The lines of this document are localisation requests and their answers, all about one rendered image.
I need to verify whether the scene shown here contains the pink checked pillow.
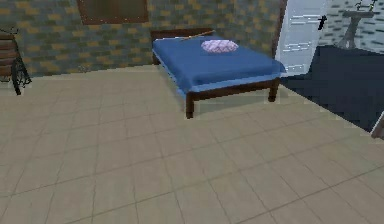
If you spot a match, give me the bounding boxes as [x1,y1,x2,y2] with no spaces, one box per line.
[200,39,240,54]

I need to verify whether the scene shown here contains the brown wooden stick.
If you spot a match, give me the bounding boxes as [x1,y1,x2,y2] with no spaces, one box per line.
[180,30,216,42]

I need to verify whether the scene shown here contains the white room door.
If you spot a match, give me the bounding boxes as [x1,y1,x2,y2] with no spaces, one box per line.
[274,0,329,78]

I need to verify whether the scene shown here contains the blue bed with brown frame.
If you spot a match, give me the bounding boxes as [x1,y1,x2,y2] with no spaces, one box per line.
[149,28,287,120]

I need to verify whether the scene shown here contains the brown framed wall picture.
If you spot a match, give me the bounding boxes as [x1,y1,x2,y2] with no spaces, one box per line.
[76,0,150,26]

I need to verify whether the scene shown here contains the black door handle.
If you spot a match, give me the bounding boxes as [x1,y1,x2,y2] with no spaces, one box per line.
[317,15,328,31]

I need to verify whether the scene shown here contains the grey pedestal sink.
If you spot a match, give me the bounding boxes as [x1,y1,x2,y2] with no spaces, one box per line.
[336,0,383,50]

